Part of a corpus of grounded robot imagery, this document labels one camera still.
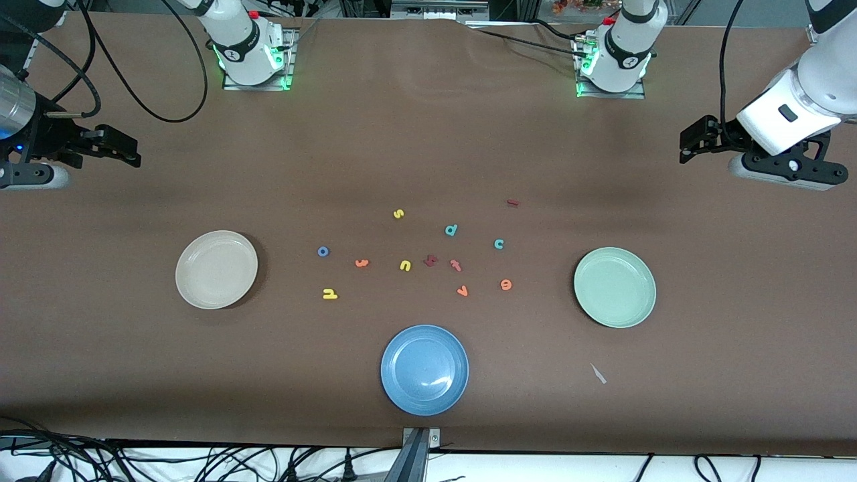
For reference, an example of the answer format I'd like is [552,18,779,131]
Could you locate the black base cable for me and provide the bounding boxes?
[463,24,591,61]
[532,17,607,42]

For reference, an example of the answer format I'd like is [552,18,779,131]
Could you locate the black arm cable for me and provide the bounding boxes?
[718,0,747,133]
[0,0,210,124]

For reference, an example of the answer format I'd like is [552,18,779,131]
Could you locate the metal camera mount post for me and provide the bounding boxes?
[385,427,443,482]

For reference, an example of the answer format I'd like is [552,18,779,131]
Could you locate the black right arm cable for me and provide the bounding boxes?
[0,0,210,124]

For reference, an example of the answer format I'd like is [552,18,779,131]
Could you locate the grey power strip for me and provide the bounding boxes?
[390,0,493,21]

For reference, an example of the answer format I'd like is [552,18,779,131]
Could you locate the blue plate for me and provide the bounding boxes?
[380,325,470,417]

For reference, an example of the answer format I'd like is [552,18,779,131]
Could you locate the beige plate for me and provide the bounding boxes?
[175,230,259,311]

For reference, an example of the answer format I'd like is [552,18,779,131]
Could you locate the brown table cover sheet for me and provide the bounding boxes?
[0,12,857,457]

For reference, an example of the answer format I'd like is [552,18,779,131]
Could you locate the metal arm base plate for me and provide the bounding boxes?
[222,27,297,92]
[574,37,647,100]

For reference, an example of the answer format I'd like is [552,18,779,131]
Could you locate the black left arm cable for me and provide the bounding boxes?
[718,0,747,133]

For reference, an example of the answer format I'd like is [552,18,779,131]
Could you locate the green plate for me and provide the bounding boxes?
[573,247,657,329]

